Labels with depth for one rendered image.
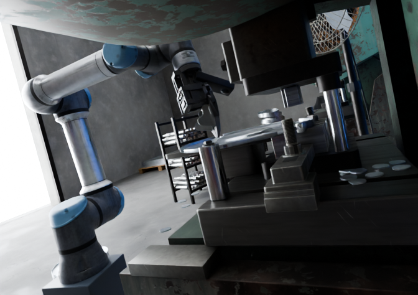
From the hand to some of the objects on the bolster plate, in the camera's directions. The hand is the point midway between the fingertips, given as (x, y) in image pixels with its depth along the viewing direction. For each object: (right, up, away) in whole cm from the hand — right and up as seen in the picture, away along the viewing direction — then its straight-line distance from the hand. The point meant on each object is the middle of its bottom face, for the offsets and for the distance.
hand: (219, 132), depth 74 cm
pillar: (+19, -4, -29) cm, 35 cm away
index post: (-1, -11, -29) cm, 31 cm away
